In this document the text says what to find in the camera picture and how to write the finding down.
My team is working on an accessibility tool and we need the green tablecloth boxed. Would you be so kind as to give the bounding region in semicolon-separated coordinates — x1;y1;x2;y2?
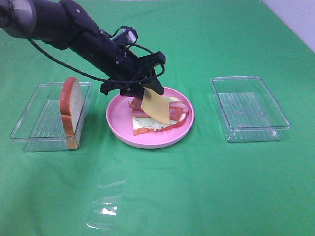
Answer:
0;0;315;236

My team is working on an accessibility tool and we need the toast bread slice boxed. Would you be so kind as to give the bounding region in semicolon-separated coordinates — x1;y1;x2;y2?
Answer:
129;97;189;135
60;77;83;149

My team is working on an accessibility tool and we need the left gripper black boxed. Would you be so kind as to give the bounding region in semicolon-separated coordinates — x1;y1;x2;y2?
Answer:
99;51;166;100

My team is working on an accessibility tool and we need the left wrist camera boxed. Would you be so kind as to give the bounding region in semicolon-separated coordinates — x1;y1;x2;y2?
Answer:
112;26;138;47

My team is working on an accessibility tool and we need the pale green lettuce leaf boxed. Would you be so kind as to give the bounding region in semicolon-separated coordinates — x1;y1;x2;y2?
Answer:
134;97;174;131

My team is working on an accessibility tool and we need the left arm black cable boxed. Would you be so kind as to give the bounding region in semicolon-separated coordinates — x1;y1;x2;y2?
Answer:
27;26;166;82

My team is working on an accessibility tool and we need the pink round plate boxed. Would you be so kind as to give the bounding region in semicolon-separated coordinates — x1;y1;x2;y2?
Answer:
106;86;194;149

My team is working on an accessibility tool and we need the bacon strip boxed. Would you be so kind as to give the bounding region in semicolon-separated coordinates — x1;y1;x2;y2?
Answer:
169;101;189;121
129;98;149;118

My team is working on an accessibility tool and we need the clear tape patch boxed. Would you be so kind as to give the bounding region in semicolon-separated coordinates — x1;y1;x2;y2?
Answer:
84;171;126;236

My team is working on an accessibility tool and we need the yellow cheese slice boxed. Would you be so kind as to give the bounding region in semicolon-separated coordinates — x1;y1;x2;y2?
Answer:
141;88;170;124

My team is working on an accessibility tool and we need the left clear plastic container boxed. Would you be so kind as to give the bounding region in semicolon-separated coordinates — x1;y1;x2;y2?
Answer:
10;82;92;152

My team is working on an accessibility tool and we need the clear plastic container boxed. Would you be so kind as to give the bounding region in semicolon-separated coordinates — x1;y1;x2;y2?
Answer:
10;82;92;152
210;75;291;142

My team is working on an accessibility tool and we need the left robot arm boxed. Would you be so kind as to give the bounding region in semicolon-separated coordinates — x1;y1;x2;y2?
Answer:
0;0;166;99

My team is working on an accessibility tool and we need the right clear plastic container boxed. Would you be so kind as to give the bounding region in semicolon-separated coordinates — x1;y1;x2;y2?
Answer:
210;75;291;142

